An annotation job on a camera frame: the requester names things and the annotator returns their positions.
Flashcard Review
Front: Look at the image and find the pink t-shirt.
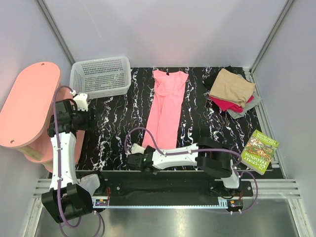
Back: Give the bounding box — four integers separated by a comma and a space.
146, 70, 189, 149

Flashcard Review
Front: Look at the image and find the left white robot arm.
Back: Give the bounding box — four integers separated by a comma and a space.
41, 96, 107, 224

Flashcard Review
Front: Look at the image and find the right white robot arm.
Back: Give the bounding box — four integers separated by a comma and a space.
137, 138, 242, 199

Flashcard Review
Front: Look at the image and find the white plastic mesh basket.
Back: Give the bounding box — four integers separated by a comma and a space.
70, 56, 131, 99

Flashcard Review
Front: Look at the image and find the pink three-tier shelf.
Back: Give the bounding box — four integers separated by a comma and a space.
0, 61, 86, 173

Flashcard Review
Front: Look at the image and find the magenta folded t-shirt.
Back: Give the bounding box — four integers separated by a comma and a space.
209, 96, 243, 113

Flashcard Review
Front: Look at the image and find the black folded t-shirt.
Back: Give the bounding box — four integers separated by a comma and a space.
203, 66, 235, 90

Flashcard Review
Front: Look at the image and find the green treehouse book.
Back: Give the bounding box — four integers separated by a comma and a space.
241, 130, 279, 175

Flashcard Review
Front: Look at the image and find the tan folded t-shirt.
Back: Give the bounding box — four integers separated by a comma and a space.
209, 69, 256, 108

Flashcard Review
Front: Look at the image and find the grey folded t-shirt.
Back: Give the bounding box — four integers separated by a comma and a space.
227, 93, 262, 119

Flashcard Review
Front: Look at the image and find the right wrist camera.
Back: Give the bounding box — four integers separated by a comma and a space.
127, 144, 150, 170

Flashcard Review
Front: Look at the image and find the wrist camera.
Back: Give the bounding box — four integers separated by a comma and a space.
70, 90, 89, 112
127, 144, 150, 170

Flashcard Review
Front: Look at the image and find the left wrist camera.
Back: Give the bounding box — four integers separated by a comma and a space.
70, 90, 89, 112

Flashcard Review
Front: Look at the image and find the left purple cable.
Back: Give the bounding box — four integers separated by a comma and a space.
53, 85, 106, 237

